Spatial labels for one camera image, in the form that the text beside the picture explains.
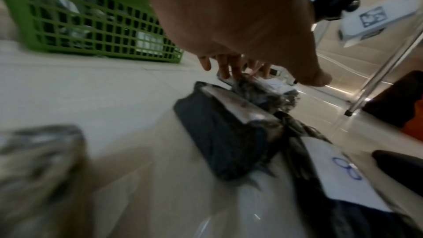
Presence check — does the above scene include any person's left hand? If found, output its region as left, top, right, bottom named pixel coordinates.
left=137, top=0, right=334, bottom=88

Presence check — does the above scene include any person's right hand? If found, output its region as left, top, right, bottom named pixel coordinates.
left=245, top=59, right=273, bottom=79

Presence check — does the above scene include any black item packet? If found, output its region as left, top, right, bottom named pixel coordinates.
left=0, top=124, right=95, bottom=238
left=230, top=73, right=302, bottom=115

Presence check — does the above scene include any person's dark trouser leg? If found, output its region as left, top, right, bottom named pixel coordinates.
left=371, top=149, right=423, bottom=188

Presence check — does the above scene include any chrome metal leg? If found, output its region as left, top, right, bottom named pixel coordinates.
left=343, top=21, right=423, bottom=117

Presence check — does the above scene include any dark brown bag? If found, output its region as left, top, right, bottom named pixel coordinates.
left=361, top=70, right=423, bottom=136

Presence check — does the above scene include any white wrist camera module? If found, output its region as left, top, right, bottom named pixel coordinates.
left=337, top=0, right=421, bottom=48

